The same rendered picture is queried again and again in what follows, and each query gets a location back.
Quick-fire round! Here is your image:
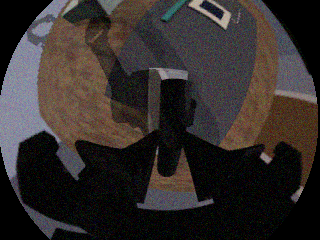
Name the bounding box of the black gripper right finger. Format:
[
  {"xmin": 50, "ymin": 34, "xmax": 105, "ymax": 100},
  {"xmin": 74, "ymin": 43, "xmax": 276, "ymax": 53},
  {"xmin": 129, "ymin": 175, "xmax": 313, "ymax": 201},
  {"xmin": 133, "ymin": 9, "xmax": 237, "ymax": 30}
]
[{"xmin": 183, "ymin": 132, "xmax": 265, "ymax": 203}]

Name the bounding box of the beige tile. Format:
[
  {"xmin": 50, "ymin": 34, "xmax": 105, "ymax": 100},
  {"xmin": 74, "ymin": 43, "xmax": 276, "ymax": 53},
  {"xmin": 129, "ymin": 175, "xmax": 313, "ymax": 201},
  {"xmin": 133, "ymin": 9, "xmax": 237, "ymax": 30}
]
[{"xmin": 188, "ymin": 0, "xmax": 232, "ymax": 31}]

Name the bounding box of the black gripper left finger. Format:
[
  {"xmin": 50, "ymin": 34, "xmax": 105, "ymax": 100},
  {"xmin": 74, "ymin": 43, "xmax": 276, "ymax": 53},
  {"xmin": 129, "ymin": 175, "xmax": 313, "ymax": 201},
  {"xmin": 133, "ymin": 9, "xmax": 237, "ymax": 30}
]
[{"xmin": 75, "ymin": 129, "xmax": 159, "ymax": 203}]

